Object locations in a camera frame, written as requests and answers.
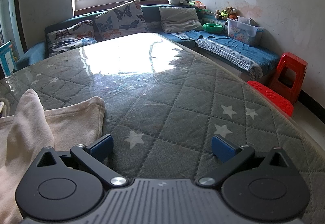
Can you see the tall red plastic stool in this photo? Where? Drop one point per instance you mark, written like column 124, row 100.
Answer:
column 292, row 60

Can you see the large butterfly print cushion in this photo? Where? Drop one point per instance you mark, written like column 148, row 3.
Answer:
column 119, row 21

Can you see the blue corner sofa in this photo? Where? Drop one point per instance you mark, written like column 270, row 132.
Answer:
column 152, row 14

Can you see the red plastic stool dotted top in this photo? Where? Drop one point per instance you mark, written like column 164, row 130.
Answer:
column 269, row 95

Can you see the colourful plush toy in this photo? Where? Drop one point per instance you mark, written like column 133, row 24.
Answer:
column 198, row 4

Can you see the dark wooden door frame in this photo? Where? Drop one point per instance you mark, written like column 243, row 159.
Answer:
column 20, row 10

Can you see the cream garment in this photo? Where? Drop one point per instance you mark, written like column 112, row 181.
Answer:
column 25, row 125

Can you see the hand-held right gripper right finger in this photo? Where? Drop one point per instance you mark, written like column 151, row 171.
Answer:
column 221, row 147

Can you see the clear plastic storage box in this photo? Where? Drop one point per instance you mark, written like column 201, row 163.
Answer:
column 241, row 32

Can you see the blue toy box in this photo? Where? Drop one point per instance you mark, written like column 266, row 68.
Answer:
column 6, row 57

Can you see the flat butterfly print cushion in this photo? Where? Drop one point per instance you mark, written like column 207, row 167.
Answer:
column 68, row 38

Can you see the brown teddy bear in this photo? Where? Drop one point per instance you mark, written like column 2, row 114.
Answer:
column 218, row 13
column 232, row 12

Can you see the green plastic bowl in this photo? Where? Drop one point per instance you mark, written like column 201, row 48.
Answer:
column 213, row 27

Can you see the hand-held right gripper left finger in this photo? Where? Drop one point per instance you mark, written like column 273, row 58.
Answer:
column 102, row 146

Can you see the blue sofa blanket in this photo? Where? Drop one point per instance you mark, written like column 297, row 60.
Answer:
column 228, row 48

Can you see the beige cushion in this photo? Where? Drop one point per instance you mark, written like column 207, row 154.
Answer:
column 179, row 19

